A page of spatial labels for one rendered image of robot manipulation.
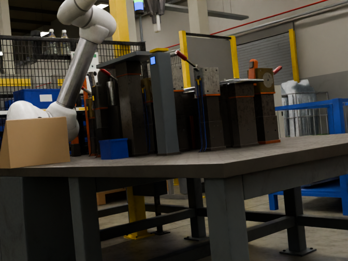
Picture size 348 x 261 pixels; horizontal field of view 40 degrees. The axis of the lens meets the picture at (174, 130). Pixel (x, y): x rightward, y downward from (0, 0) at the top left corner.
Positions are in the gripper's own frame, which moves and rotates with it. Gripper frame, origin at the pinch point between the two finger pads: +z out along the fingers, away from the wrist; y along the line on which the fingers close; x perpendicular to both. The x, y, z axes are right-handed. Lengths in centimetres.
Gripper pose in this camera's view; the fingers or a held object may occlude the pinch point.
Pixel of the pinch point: (156, 24)
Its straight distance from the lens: 212.1
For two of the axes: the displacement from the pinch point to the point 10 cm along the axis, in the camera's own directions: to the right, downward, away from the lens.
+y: 7.9, -0.7, 6.1
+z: 0.9, 10.0, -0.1
